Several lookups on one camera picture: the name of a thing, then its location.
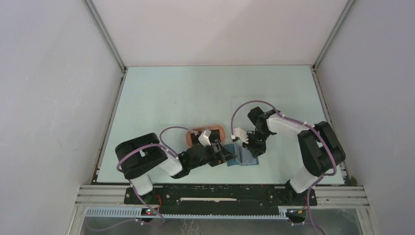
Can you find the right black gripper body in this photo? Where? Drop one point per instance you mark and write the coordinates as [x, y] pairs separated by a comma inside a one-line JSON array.
[[257, 141]]

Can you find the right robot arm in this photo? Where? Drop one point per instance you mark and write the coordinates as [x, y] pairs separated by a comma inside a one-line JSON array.
[[320, 148]]

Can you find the blue card holder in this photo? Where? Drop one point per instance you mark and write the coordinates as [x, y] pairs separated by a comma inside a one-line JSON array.
[[243, 156]]

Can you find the aluminium frame rail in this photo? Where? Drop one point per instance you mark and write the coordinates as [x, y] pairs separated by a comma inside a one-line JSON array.
[[108, 201]]

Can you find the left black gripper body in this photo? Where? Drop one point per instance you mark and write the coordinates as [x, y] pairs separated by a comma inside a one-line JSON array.
[[209, 157]]

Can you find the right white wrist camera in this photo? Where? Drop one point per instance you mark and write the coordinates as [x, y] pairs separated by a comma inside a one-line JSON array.
[[239, 134]]

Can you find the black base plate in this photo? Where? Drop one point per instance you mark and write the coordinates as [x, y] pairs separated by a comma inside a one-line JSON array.
[[221, 199]]

